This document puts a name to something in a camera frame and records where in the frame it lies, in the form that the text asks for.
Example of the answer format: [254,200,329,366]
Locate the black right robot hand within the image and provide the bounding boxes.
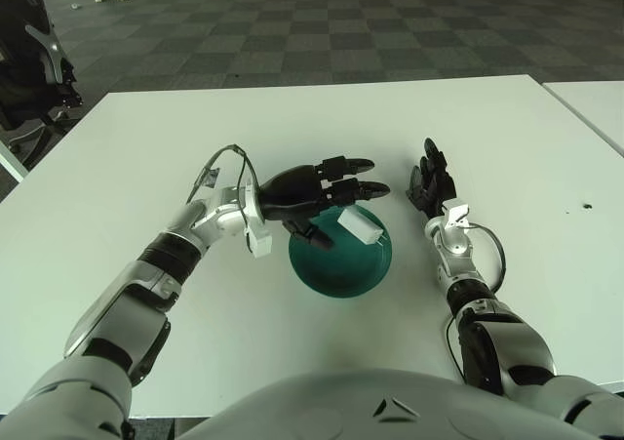
[406,137,458,221]

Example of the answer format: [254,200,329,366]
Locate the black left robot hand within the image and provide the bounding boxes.
[260,155,393,254]

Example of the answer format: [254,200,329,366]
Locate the white charger block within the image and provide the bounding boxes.
[337,207,384,245]

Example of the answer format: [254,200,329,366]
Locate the green round plate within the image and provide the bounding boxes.
[288,204,394,300]

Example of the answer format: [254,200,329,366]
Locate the silver robot torso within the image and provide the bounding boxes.
[175,369,537,440]

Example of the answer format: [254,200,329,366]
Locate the black mesh office chair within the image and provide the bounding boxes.
[0,0,85,168]

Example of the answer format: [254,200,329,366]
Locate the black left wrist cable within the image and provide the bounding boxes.
[187,142,255,203]

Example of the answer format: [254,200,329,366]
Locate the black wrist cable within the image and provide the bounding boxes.
[187,142,255,203]
[465,222,507,295]

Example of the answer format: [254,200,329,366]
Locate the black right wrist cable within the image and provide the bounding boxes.
[465,222,507,295]

